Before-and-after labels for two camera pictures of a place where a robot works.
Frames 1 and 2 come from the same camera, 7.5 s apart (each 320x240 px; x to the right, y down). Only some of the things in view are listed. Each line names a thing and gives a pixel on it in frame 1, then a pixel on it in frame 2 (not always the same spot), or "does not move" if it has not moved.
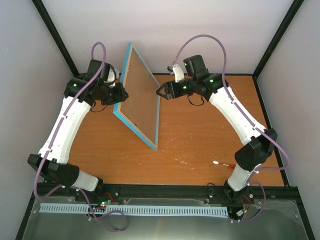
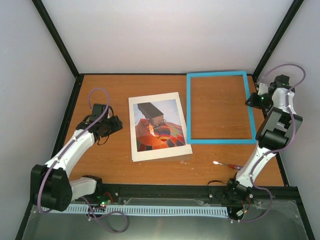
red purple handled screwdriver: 216,162 does not move
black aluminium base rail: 183,190 does not move
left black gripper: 121,96 to 118,125
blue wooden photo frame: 140,110 to 217,141
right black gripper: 168,86 to 253,103
